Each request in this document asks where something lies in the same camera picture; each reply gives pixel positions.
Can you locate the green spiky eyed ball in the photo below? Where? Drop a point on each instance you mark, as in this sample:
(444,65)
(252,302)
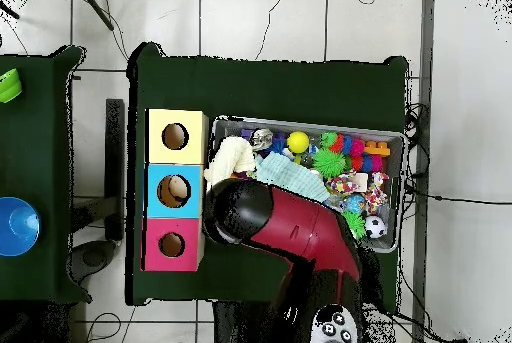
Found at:
(355,224)

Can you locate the black upright panel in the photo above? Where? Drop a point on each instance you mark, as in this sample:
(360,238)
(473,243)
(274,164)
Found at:
(115,159)

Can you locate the clear mesh bin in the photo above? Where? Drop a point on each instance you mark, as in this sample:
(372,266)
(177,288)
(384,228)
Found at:
(396,141)

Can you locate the plain green spiky ball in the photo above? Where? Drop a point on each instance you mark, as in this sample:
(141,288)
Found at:
(328,162)

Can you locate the small soccer ball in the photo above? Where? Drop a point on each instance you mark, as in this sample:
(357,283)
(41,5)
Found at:
(375,227)

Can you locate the rainbow spiky caterpillar toy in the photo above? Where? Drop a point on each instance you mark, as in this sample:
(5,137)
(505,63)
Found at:
(356,147)

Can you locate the light blue knit cloth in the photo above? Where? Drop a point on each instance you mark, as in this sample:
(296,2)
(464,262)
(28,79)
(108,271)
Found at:
(292,177)

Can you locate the black tripod leg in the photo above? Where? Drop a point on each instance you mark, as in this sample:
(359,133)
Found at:
(96,8)
(10,11)

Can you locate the dark green table cloth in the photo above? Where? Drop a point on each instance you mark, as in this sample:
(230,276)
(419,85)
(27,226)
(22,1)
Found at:
(272,87)

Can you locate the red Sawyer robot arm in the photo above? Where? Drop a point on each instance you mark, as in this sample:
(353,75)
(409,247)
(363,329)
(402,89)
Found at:
(304,231)

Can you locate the grey round base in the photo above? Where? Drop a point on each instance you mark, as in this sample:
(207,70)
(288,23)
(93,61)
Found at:
(92,257)

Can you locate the green cup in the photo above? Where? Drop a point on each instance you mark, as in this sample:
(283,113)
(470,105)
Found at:
(8,87)

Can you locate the blue bowl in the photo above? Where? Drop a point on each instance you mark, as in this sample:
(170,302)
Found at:
(18,227)

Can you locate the green covered side table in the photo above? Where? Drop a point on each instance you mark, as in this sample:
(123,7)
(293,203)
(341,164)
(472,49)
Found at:
(36,151)

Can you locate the wooden box with three holes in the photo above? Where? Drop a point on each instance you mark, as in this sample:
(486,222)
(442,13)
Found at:
(158,151)

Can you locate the cream knit cloth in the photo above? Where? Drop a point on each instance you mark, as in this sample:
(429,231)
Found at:
(232,157)

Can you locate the yellow ball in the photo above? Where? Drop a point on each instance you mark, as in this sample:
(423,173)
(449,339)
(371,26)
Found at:
(298,142)

